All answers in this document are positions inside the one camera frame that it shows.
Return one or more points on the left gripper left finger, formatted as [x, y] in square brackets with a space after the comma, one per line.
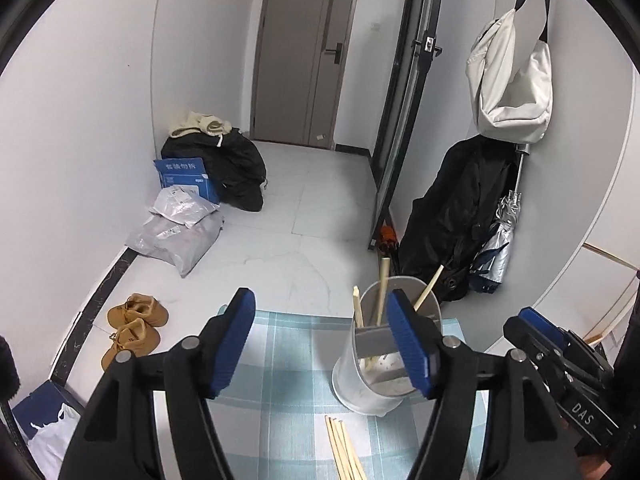
[116, 437]

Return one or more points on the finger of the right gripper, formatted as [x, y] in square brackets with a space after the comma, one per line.
[542, 324]
[544, 353]

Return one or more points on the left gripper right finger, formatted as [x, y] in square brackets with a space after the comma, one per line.
[524, 436]

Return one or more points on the wooden chopstick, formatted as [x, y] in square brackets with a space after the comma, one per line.
[339, 455]
[350, 459]
[382, 290]
[356, 304]
[428, 288]

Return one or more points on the white shoulder bag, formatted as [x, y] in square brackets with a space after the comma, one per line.
[510, 105]

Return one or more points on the silver folded umbrella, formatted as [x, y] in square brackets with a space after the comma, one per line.
[489, 267]

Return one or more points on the black hanging jacket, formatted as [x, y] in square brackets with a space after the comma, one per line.
[451, 223]

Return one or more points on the teal plaid table cloth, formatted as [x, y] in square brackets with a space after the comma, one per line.
[271, 419]

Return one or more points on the white utensil holder cup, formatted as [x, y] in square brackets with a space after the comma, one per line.
[369, 378]

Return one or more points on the grey plastic mailer bag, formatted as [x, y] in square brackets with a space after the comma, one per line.
[174, 243]

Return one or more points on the white plastic mailer bag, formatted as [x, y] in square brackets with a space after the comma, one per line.
[182, 205]

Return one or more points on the blue cardboard box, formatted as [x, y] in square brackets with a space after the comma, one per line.
[188, 172]

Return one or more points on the black bag on floor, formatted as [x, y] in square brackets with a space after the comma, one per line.
[232, 162]

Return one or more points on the beige cloth on bag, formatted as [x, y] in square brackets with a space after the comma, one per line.
[210, 125]

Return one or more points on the grey entrance door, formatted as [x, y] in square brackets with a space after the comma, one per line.
[299, 64]

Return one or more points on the black door frame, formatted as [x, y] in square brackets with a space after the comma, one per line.
[413, 59]

